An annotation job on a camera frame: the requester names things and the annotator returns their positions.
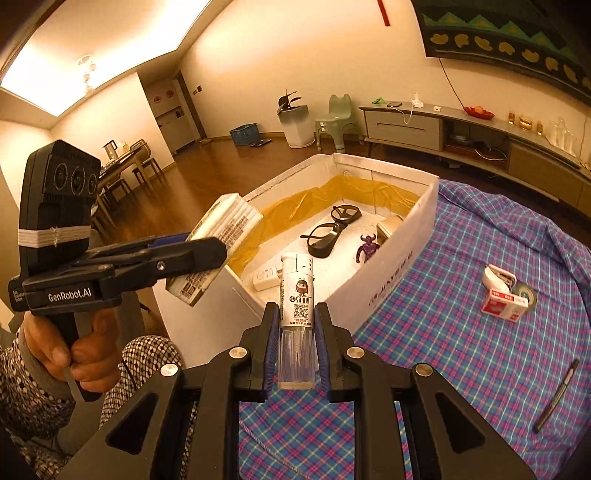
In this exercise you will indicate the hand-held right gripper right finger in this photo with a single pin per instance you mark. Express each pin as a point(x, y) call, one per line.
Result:
point(323, 350)

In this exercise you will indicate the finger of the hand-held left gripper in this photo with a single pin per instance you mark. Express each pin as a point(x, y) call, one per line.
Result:
point(168, 237)
point(184, 256)

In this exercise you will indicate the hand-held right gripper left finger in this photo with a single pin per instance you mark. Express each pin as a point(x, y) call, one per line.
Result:
point(272, 350)

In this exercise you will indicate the white tissue pack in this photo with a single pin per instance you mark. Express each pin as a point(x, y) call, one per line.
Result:
point(231, 217)

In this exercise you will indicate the white plug charger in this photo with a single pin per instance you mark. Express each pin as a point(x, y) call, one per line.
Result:
point(267, 278)

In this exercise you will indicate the black frame glasses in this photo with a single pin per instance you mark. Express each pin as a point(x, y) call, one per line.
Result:
point(318, 249)

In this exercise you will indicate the white cardboard box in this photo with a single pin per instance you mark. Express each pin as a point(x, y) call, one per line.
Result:
point(392, 267)

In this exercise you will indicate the purple figurine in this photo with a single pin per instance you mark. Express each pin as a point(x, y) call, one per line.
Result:
point(368, 249)

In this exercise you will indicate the gold metal box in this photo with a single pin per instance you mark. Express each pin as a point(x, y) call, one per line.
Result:
point(390, 228)

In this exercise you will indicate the person's left forearm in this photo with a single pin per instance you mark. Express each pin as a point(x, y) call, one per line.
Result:
point(27, 401)

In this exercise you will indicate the person's left hand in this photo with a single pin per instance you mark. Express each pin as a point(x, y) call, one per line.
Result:
point(46, 341)

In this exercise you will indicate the dark dining chair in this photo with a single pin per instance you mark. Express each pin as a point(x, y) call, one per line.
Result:
point(147, 168)
point(115, 189)

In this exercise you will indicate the dining table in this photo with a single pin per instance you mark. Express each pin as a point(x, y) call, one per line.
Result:
point(122, 159)

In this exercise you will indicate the person's patterned clothing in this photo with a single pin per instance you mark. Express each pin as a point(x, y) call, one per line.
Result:
point(147, 360)

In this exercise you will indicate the blue plastic crate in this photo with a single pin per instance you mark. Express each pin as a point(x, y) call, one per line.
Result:
point(244, 134)

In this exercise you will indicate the black floor scale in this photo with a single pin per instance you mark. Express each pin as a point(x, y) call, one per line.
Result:
point(262, 143)

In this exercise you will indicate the ceiling lamp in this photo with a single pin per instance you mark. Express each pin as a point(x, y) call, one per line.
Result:
point(87, 74)

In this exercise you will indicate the plaid cloth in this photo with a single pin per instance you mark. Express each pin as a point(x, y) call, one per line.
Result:
point(461, 360)

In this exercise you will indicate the potted plant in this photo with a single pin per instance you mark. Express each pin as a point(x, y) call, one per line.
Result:
point(295, 127)

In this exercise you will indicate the red and white staple box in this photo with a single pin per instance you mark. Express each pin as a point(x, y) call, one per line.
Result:
point(501, 307)

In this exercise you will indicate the green plastic chair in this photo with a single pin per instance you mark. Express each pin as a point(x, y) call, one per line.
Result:
point(337, 115)

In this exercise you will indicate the clear tape roll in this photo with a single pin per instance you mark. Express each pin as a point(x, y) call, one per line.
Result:
point(528, 295)

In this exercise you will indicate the black marker pen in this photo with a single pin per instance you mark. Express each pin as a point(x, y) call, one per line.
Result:
point(556, 394)

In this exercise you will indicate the grey television cabinet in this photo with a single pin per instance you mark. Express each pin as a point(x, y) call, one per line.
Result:
point(415, 129)

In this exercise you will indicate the red dish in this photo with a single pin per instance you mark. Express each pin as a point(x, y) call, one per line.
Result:
point(478, 112)

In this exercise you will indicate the gold ornaments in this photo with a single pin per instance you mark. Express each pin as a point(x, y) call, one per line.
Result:
point(526, 122)

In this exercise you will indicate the red hanging ornament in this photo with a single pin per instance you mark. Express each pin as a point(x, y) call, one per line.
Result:
point(383, 11)

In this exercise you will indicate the clear glass cups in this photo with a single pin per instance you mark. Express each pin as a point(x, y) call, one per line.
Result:
point(563, 136)

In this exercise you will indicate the wall television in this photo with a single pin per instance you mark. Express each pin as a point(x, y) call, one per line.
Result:
point(498, 37)

